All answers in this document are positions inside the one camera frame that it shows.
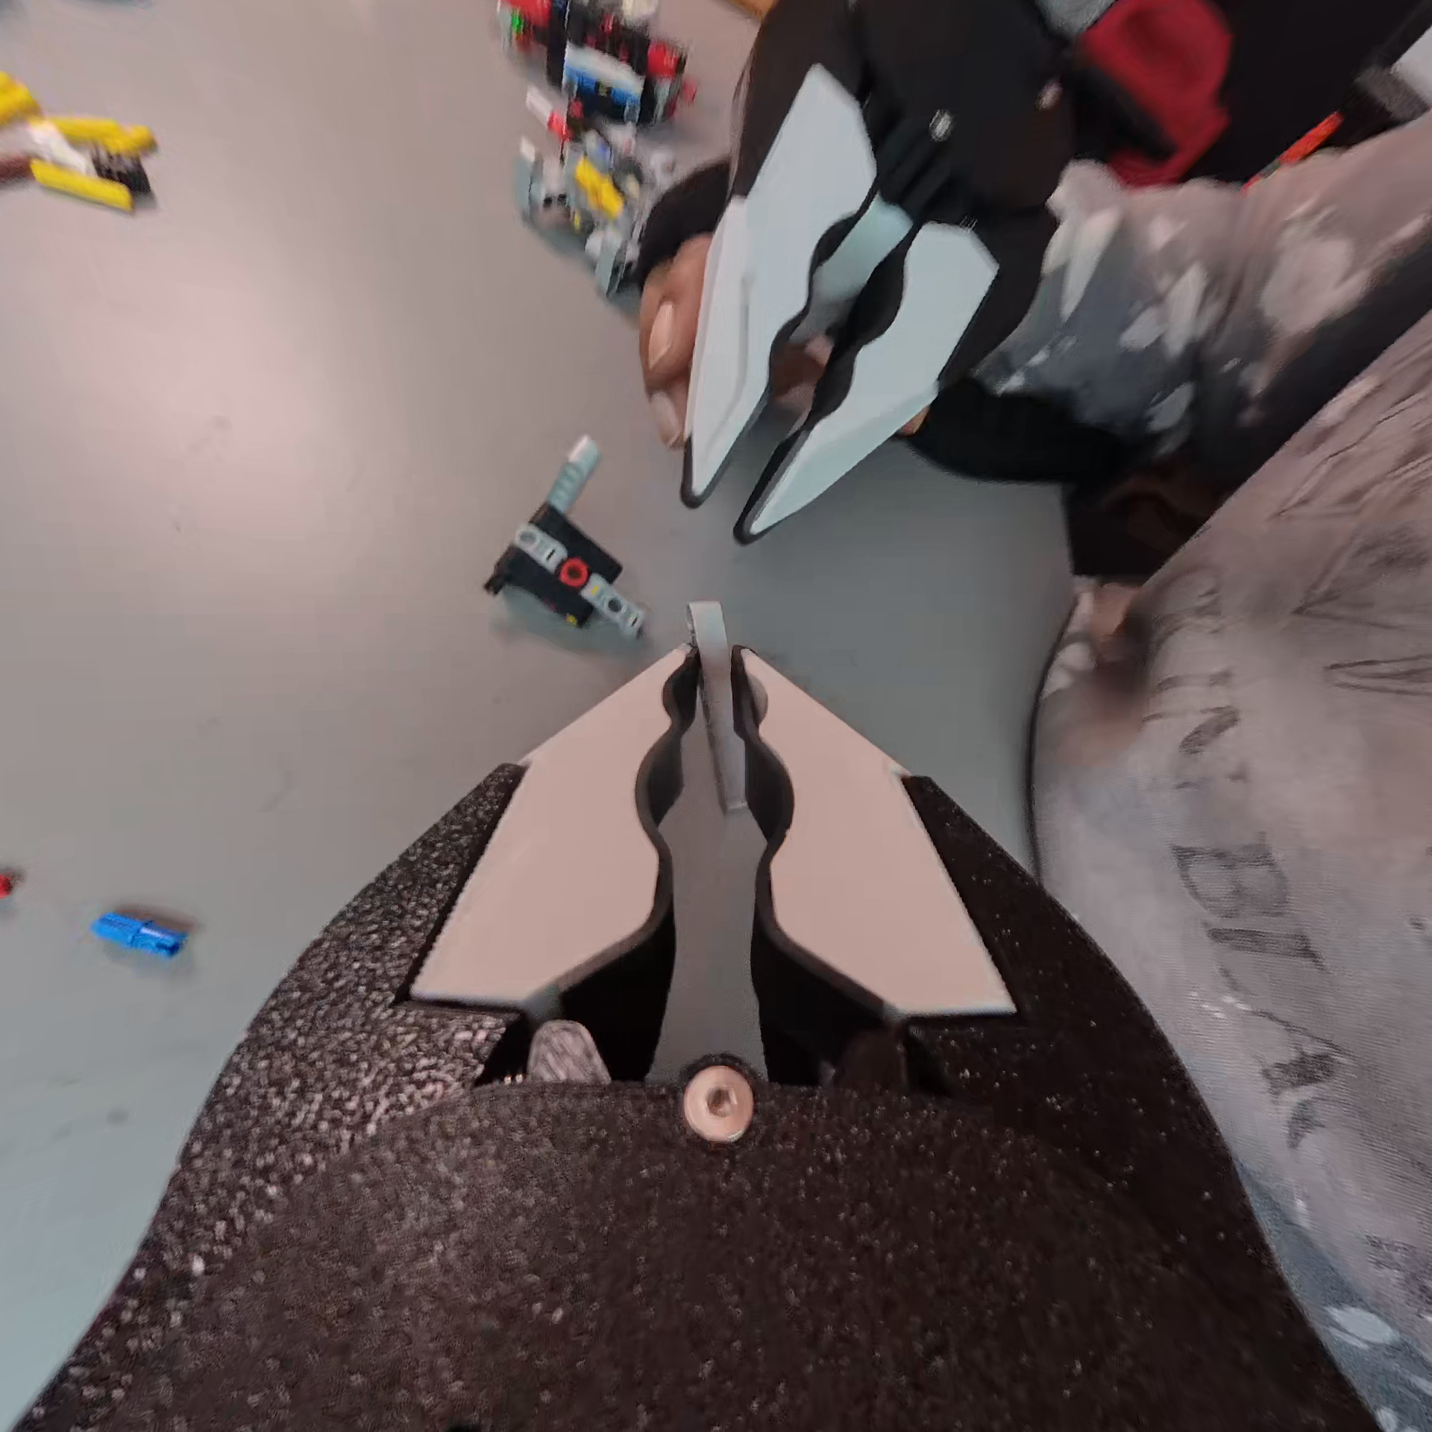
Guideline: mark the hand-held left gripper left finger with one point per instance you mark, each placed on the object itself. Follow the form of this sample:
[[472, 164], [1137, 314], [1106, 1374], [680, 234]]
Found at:
[[547, 883]]

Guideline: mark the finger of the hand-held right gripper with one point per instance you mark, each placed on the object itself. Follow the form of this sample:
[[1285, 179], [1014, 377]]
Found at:
[[905, 346], [772, 258]]

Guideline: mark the white toy connector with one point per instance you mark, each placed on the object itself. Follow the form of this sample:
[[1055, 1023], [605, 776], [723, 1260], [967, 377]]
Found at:
[[49, 145]]

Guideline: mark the blue connector pin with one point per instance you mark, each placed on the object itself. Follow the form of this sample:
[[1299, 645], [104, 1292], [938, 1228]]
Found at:
[[140, 933]]

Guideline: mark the dark toy gear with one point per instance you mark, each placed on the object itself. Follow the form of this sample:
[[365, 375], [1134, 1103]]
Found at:
[[121, 171]]

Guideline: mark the red chair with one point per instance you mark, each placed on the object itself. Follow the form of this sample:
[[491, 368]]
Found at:
[[1152, 79]]

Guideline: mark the grey toy beam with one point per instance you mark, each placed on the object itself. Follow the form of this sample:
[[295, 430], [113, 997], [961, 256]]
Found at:
[[716, 716]]

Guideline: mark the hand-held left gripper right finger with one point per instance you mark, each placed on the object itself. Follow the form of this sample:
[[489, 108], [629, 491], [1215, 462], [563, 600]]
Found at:
[[883, 895]]

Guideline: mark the partly built toy car chassis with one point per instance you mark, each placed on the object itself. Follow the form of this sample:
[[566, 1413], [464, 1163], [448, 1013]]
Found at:
[[603, 79]]

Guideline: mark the person's right hand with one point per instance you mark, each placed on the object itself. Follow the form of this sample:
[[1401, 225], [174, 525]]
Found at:
[[672, 346]]

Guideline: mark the person's torso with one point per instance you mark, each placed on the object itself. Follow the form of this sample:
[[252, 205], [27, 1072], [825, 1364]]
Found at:
[[1285, 895]]

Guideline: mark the toy beam assembly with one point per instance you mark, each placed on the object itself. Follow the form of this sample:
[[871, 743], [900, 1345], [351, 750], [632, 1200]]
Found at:
[[564, 559]]

